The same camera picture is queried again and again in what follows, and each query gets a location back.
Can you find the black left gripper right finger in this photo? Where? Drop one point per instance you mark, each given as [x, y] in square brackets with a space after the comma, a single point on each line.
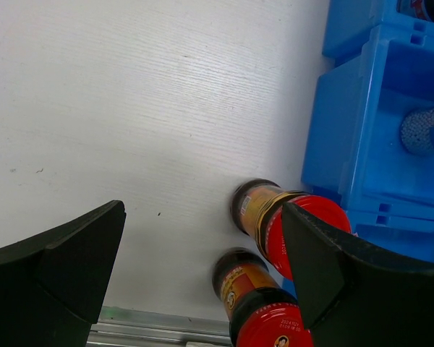
[354, 293]

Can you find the blue three-compartment plastic bin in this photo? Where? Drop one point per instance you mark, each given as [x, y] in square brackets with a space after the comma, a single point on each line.
[383, 53]

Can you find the aluminium table rail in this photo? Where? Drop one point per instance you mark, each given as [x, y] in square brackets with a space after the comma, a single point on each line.
[124, 327]

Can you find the silver-lid pepper shaker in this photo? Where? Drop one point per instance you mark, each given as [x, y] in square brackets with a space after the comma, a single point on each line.
[417, 132]

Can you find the red-lid sauce jar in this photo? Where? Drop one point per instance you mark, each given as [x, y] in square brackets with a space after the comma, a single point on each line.
[260, 312]
[256, 207]

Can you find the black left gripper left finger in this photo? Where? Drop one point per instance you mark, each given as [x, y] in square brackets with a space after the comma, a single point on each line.
[53, 284]

